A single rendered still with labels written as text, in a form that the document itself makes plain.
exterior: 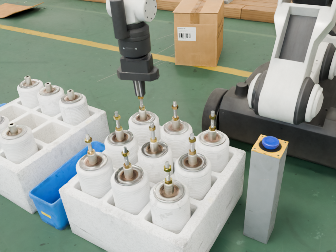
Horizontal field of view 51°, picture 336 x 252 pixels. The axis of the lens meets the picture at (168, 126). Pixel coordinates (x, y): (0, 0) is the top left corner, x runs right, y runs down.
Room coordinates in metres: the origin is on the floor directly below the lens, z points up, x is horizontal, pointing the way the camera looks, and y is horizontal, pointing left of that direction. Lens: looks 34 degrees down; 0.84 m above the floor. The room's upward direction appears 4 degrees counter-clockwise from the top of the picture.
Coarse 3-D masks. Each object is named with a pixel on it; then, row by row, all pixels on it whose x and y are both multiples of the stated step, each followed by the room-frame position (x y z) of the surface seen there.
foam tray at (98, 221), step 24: (240, 168) 0.78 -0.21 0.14; (72, 192) 0.69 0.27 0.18; (216, 192) 0.65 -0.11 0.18; (240, 192) 0.79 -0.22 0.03; (72, 216) 0.69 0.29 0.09; (96, 216) 0.63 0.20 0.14; (120, 216) 0.59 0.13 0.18; (144, 216) 0.59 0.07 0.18; (192, 216) 0.58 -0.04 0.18; (216, 216) 0.64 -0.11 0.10; (96, 240) 0.64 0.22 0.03; (120, 240) 0.59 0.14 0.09; (144, 240) 0.55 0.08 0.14; (168, 240) 0.51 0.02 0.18; (192, 240) 0.52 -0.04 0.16
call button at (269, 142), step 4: (268, 136) 0.68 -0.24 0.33; (272, 136) 0.68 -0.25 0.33; (264, 140) 0.66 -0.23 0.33; (268, 140) 0.66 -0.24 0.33; (272, 140) 0.66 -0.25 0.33; (276, 140) 0.66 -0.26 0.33; (264, 144) 0.65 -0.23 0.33; (268, 144) 0.65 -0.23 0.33; (272, 144) 0.64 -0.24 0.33; (276, 144) 0.64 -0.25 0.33; (268, 148) 0.65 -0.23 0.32; (272, 148) 0.64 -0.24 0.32
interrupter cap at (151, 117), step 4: (148, 112) 0.95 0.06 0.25; (132, 116) 0.93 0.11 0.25; (136, 116) 0.93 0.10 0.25; (148, 116) 0.93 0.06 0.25; (152, 116) 0.92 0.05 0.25; (132, 120) 0.91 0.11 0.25; (136, 120) 0.91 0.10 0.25; (140, 120) 0.91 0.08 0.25; (144, 120) 0.91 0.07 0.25; (148, 120) 0.90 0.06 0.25; (152, 120) 0.90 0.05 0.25; (140, 124) 0.88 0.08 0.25; (144, 124) 0.88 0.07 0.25
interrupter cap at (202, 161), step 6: (186, 156) 0.71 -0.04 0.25; (198, 156) 0.71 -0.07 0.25; (204, 156) 0.71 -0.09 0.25; (180, 162) 0.69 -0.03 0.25; (186, 162) 0.69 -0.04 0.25; (198, 162) 0.69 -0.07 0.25; (204, 162) 0.69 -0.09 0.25; (186, 168) 0.67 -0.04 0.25; (192, 168) 0.67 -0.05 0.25; (198, 168) 0.66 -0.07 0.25
